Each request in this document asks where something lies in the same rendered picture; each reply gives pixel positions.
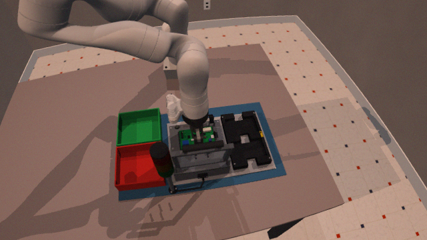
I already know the red open-top bin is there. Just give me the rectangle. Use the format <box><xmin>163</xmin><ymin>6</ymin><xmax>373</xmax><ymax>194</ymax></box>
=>
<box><xmin>115</xmin><ymin>142</ymin><xmax>166</xmax><ymax>191</ymax></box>

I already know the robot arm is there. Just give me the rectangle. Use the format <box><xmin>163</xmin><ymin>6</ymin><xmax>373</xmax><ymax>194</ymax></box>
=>
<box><xmin>17</xmin><ymin>0</ymin><xmax>209</xmax><ymax>124</ymax></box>

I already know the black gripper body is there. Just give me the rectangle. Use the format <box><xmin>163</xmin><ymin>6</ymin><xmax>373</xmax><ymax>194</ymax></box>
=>
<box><xmin>182</xmin><ymin>110</ymin><xmax>209</xmax><ymax>133</ymax></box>

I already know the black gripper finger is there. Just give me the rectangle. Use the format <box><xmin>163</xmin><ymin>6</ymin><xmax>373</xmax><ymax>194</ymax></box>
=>
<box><xmin>189</xmin><ymin>124</ymin><xmax>203</xmax><ymax>144</ymax></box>

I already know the green circuit board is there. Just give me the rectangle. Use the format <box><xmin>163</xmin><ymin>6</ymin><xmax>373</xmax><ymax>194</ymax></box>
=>
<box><xmin>179</xmin><ymin>127</ymin><xmax>215</xmax><ymax>146</ymax></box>

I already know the green bin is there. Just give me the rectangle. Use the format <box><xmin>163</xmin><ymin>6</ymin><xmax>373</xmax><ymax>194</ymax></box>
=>
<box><xmin>116</xmin><ymin>108</ymin><xmax>162</xmax><ymax>147</ymax></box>

